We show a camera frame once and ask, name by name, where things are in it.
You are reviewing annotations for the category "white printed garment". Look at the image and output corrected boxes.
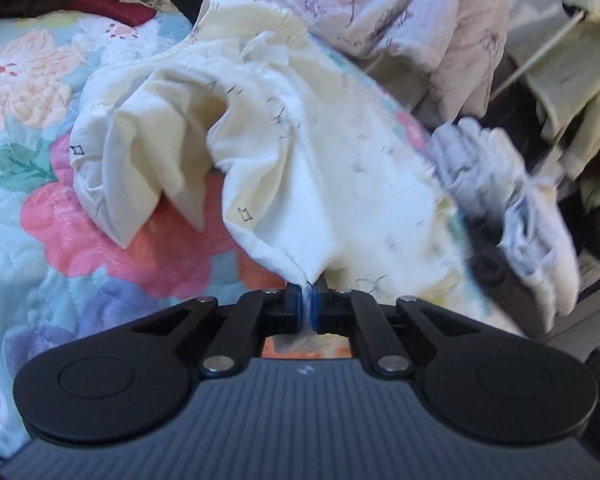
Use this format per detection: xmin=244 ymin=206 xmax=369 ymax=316
xmin=70 ymin=0 xmax=463 ymax=343

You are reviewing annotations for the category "white rod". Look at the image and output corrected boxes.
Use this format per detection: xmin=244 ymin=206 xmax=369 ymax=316
xmin=489 ymin=9 xmax=600 ymax=98

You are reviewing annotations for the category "person's right hand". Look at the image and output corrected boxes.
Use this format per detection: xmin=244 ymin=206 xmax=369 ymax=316
xmin=429 ymin=117 xmax=580 ymax=337

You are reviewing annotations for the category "pink printed blanket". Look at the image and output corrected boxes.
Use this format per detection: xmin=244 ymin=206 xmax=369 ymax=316
xmin=252 ymin=0 xmax=511 ymax=128

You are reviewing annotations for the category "red cloth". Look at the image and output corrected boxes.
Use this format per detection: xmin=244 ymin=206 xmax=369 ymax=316
xmin=62 ymin=0 xmax=158 ymax=27

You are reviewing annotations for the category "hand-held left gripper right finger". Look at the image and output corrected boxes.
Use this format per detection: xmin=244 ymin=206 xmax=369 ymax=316
xmin=309 ymin=279 xmax=482 ymax=379

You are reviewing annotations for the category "floral quilt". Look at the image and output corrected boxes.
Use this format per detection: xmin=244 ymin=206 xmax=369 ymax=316
xmin=0 ymin=10 xmax=528 ymax=466

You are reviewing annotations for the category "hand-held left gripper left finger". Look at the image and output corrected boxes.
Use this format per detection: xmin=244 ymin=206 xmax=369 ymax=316
xmin=129 ymin=284 xmax=304 ymax=377

